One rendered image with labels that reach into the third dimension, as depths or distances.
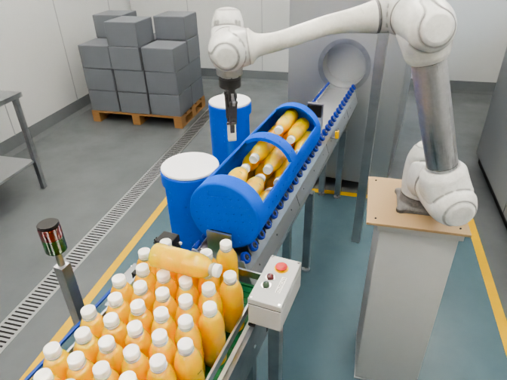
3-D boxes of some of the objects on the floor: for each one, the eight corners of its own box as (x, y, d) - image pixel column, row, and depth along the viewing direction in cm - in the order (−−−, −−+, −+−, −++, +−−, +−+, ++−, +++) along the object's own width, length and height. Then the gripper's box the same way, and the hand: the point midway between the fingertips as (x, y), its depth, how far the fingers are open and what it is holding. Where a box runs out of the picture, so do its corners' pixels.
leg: (325, 193, 370) (330, 127, 337) (324, 196, 366) (329, 130, 333) (318, 191, 372) (324, 126, 339) (317, 195, 368) (321, 129, 335)
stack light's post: (131, 446, 190) (71, 262, 132) (126, 455, 187) (62, 270, 129) (124, 443, 191) (61, 258, 133) (118, 452, 188) (51, 267, 130)
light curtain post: (360, 238, 315) (395, -11, 226) (358, 243, 310) (394, -10, 221) (351, 237, 317) (384, -11, 228) (350, 241, 312) (382, -10, 223)
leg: (311, 268, 288) (316, 190, 256) (308, 273, 284) (313, 194, 251) (302, 265, 290) (306, 188, 257) (300, 271, 286) (304, 193, 253)
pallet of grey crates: (205, 105, 567) (197, 11, 504) (182, 128, 501) (170, 23, 438) (125, 99, 593) (109, 9, 531) (93, 121, 527) (70, 20, 465)
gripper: (244, 80, 136) (246, 146, 148) (236, 69, 147) (238, 132, 159) (222, 81, 134) (225, 148, 147) (215, 71, 145) (219, 134, 158)
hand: (231, 131), depth 151 cm, fingers closed
